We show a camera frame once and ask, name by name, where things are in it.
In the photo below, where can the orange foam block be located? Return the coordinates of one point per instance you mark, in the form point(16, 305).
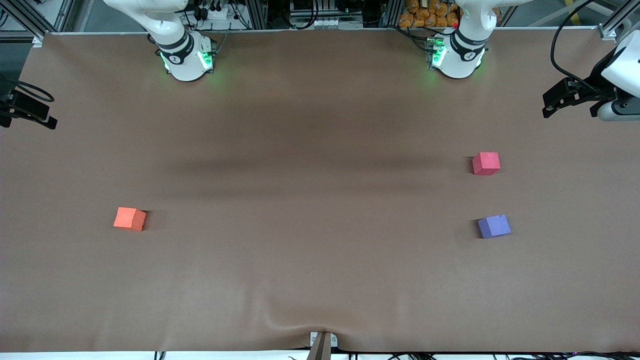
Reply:
point(127, 218)

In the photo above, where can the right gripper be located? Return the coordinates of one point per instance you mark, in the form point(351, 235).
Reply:
point(15, 106)

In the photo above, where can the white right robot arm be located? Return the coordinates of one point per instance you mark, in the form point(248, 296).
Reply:
point(185, 60)

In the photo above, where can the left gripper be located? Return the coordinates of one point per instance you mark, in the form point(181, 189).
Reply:
point(598, 81)

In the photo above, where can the aluminium post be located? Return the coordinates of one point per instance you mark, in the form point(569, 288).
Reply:
point(256, 15)
point(392, 14)

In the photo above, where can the grey metal bracket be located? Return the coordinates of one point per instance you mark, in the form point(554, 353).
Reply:
point(314, 340)

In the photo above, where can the white terminal strip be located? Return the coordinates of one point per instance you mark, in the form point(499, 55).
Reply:
point(325, 23)

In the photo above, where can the white power strip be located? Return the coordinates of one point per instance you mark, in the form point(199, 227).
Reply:
point(220, 14)

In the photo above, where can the brown table mat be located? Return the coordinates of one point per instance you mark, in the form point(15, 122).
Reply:
point(320, 150)

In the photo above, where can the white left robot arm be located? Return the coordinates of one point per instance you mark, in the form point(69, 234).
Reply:
point(462, 55)

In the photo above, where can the aluminium frame profile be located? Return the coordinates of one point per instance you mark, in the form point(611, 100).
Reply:
point(612, 27)
point(30, 22)

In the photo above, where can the green-lit circuit board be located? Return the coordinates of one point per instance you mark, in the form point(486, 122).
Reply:
point(436, 52)

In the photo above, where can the purple foam block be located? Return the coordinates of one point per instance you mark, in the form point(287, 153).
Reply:
point(494, 226)

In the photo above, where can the red foam block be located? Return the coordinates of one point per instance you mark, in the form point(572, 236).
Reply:
point(486, 162)

